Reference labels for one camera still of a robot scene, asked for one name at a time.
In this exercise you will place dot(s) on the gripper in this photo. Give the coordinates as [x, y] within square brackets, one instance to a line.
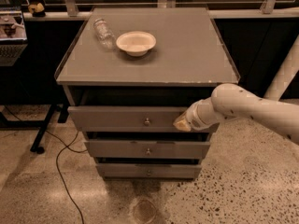
[194, 118]

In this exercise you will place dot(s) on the grey top drawer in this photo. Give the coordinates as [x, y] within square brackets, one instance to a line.
[135, 119]

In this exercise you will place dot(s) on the grey drawer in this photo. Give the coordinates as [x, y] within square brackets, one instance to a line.
[147, 149]
[135, 119]
[164, 171]

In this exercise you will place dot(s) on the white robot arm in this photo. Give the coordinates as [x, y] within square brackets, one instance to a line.
[229, 101]

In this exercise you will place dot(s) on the grey drawer cabinet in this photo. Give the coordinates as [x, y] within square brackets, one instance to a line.
[186, 64]

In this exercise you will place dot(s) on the grey middle drawer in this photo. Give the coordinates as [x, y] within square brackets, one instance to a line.
[147, 149]

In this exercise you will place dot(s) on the grey bottom drawer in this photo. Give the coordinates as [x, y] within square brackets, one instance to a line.
[164, 171]

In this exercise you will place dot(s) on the open laptop computer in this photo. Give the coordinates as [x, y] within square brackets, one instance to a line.
[13, 37]

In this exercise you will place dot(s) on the white paper bowl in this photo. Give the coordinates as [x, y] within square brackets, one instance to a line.
[136, 43]

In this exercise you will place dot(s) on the clear plastic bottle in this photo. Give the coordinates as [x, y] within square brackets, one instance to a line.
[104, 34]

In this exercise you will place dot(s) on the small yellow black object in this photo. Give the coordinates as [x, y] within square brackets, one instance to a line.
[37, 9]

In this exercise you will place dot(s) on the black desk leg frame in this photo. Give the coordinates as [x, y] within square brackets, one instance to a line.
[9, 121]

